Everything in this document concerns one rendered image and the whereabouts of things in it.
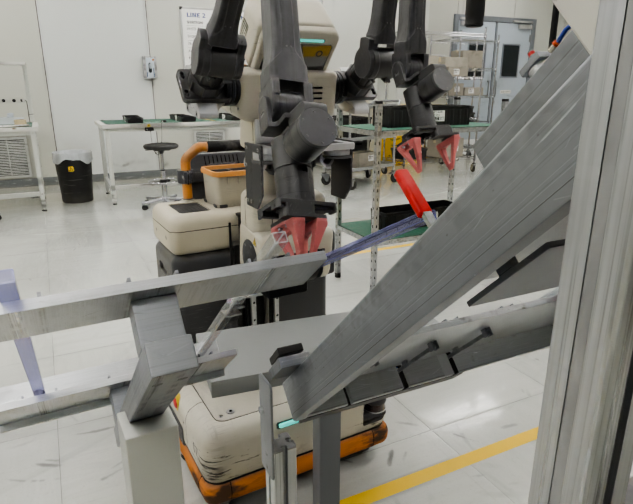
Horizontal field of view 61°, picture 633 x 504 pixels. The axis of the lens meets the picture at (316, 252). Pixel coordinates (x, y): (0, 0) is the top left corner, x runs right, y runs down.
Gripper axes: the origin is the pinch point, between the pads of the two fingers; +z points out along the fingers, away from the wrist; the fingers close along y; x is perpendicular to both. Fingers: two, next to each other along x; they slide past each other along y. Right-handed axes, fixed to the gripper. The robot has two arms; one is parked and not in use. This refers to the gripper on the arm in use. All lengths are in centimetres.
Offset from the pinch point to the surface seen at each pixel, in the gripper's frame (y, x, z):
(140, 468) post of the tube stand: -23.2, 2.7, 23.1
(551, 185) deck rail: -8.7, -44.7, 4.4
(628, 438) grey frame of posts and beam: -8, -46, 20
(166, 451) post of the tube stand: -20.4, 1.8, 21.6
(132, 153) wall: 137, 592, -281
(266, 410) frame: -1.5, 12.5, 19.5
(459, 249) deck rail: -6.8, -34.6, 6.1
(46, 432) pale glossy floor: -15, 158, 25
